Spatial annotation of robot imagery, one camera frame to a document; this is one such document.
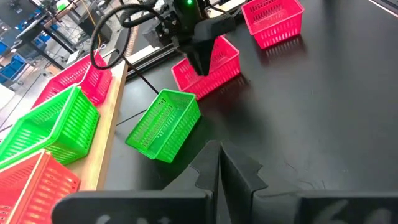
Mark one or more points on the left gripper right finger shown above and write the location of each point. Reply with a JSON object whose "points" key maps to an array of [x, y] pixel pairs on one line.
{"points": [[311, 208]]}

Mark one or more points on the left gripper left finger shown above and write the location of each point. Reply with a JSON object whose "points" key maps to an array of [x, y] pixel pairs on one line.
{"points": [[140, 208]]}

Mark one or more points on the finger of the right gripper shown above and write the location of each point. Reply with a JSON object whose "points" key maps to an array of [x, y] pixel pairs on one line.
{"points": [[195, 59], [206, 57]]}

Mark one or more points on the red plastic slotted basket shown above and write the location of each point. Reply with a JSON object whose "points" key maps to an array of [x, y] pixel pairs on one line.
{"points": [[224, 65], [273, 31], [93, 81]]}

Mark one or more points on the green plastic slotted basket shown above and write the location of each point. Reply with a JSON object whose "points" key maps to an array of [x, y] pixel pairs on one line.
{"points": [[168, 137], [71, 121]]}

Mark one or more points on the orange plastic slotted basket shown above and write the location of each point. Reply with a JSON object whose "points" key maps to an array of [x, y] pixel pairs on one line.
{"points": [[46, 193]]}

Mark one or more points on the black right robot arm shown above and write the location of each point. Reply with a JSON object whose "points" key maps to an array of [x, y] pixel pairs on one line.
{"points": [[186, 14]]}

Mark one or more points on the light wooden shelf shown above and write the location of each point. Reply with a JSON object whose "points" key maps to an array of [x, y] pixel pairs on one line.
{"points": [[107, 130]]}

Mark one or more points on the black box on floor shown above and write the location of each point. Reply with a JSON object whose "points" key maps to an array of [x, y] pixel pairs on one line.
{"points": [[94, 31]]}

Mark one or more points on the blue storage bin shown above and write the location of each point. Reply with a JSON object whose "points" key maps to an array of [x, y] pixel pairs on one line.
{"points": [[40, 39], [12, 67]]}

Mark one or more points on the black aluminium table frame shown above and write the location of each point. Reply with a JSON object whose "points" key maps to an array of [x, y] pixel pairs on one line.
{"points": [[155, 63]]}

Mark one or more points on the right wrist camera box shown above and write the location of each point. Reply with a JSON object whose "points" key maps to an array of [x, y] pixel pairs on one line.
{"points": [[164, 31]]}

